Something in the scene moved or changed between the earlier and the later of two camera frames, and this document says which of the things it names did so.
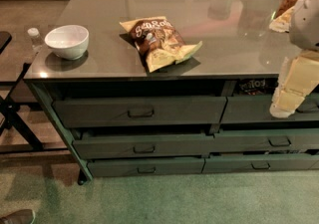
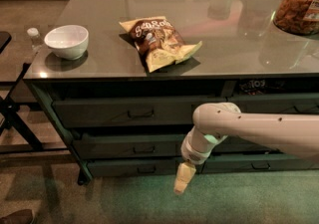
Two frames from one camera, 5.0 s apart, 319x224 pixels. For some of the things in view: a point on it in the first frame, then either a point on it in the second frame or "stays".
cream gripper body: (306, 22) -> (191, 155)
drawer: (144, 146) stays
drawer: (88, 112) stays
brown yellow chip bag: (159, 43) stays
